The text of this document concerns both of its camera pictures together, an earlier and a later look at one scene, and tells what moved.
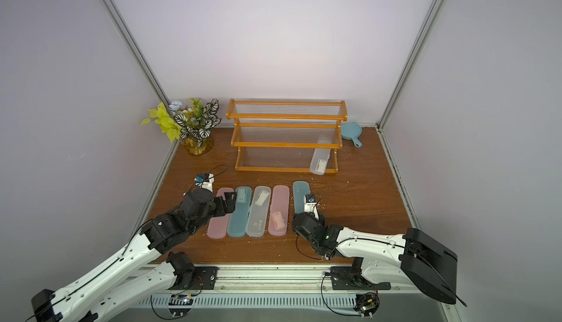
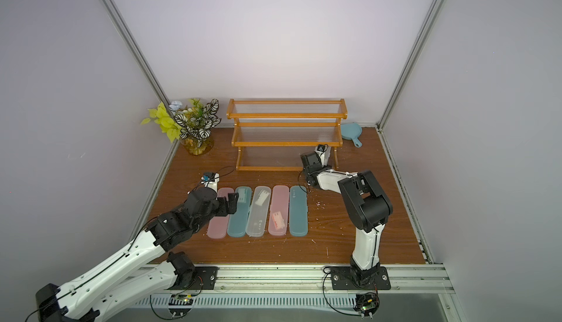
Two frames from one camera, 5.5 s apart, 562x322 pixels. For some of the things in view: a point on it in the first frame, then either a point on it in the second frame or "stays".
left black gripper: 222,210 stays
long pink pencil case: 218,226 stays
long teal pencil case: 238,217 stays
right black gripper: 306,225 → 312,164
